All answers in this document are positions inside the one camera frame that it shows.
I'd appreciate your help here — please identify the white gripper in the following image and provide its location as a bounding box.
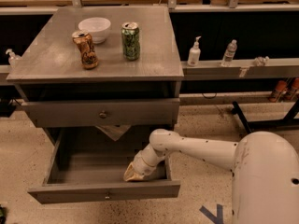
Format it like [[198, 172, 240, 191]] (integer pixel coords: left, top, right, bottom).
[[123, 145, 164, 182]]

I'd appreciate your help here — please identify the grey drawer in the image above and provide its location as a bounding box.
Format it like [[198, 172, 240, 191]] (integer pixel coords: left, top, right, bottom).
[[28, 126, 180, 204], [22, 98, 179, 128]]

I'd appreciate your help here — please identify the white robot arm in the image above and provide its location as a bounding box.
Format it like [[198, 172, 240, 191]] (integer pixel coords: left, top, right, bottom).
[[123, 129, 299, 224]]

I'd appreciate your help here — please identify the beige paper in drawer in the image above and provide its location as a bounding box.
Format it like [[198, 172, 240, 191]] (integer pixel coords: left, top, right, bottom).
[[97, 125, 131, 141]]

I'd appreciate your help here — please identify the grey drawer cabinet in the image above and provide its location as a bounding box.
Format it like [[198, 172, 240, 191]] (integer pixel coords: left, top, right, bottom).
[[7, 6, 183, 141]]

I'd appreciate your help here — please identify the grey top drawer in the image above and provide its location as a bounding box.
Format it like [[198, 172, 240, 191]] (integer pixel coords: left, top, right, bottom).
[[22, 98, 179, 128]]

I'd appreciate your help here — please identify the white pump lotion bottle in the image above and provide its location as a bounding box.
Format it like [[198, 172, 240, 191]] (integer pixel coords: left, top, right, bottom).
[[187, 36, 201, 67]]

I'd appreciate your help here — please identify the green soda can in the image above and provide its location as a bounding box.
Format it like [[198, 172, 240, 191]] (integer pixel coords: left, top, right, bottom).
[[121, 22, 140, 61]]

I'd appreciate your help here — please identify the crushed gold soda can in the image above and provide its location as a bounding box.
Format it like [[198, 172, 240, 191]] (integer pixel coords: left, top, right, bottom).
[[72, 30, 98, 69]]

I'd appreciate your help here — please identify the white bowl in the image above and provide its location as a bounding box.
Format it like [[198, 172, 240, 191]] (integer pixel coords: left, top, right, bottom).
[[78, 17, 111, 44]]

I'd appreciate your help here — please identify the clear plastic water bottle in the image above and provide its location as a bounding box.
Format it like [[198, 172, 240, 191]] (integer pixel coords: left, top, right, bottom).
[[221, 39, 237, 67]]

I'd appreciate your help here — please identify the clear pump sanitizer bottle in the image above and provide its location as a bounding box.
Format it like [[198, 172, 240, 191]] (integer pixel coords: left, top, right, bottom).
[[6, 49, 21, 67]]

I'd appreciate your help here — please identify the black metal stand leg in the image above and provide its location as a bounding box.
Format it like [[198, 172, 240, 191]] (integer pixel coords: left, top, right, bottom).
[[231, 99, 299, 134]]

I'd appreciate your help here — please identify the crumpled plastic wrapper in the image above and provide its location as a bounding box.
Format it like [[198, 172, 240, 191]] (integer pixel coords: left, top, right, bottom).
[[253, 56, 270, 66]]

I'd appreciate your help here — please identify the orange spray bottle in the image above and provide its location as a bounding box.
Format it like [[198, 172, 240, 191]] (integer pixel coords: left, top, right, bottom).
[[268, 80, 287, 102], [284, 77, 299, 101]]

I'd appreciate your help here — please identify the grey metal rail shelf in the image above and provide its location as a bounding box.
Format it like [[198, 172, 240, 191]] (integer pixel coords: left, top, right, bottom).
[[181, 58, 299, 81]]

